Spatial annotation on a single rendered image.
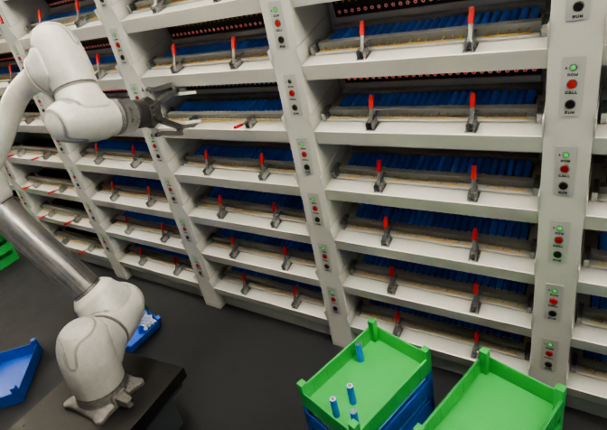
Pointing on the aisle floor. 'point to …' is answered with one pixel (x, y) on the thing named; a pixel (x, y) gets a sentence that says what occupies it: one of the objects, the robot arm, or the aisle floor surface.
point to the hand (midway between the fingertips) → (189, 107)
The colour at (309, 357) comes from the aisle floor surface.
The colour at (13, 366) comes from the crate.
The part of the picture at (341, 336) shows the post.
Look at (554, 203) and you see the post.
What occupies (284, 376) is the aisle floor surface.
